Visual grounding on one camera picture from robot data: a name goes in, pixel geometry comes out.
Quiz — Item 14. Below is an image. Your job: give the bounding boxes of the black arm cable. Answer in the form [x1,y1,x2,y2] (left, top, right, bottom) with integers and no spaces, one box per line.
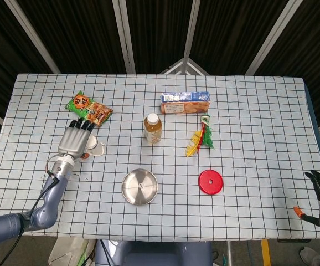
[0,169,61,266]

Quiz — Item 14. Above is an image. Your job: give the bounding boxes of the red plastic disc with hole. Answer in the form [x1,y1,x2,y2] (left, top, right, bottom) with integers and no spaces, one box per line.
[198,169,224,195]

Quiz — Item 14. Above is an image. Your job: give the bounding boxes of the tea bottle with white cap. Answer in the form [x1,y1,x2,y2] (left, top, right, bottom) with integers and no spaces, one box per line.
[143,112,163,146]

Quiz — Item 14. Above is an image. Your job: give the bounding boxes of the orange blue cookie box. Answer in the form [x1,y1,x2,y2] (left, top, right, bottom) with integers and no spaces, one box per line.
[160,91,212,115]

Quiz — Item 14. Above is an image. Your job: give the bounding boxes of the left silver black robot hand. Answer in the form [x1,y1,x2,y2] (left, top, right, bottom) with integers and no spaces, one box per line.
[57,117,97,161]

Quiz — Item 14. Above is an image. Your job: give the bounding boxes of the red yellow green feather shuttlecock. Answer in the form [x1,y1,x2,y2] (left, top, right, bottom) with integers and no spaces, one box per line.
[185,113,215,158]

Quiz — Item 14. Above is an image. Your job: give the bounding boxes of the green snack bag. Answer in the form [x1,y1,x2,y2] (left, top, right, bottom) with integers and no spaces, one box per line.
[65,90,114,129]

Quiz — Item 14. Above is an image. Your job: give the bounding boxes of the thin pink wire bundle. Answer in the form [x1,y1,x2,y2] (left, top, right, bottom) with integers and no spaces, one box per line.
[44,155,60,173]

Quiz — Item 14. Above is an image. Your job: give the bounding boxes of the metal table leg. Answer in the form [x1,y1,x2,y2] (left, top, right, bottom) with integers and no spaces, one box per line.
[225,240,232,266]

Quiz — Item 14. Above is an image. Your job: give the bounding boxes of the white paper cup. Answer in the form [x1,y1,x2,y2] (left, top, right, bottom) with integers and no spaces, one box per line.
[86,135,106,157]

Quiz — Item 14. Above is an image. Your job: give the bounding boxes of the grey shoe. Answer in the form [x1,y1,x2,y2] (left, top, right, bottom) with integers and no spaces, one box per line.
[299,245,320,266]

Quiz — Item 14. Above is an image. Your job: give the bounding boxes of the round steel plate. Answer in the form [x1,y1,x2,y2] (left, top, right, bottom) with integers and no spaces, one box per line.
[121,168,159,206]

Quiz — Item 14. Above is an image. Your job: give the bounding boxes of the blue grey robot torso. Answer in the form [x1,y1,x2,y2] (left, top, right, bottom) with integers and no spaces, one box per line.
[94,240,214,266]

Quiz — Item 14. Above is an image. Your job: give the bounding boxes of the light blue checkered tablecloth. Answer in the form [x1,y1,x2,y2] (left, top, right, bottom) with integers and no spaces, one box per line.
[0,73,320,241]

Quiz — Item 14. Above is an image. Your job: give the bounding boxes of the black pleated curtain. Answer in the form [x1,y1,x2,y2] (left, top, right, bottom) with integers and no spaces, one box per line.
[0,0,320,145]

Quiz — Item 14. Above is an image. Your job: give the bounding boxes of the white triangular frame brace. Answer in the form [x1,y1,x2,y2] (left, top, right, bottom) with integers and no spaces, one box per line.
[159,57,211,75]

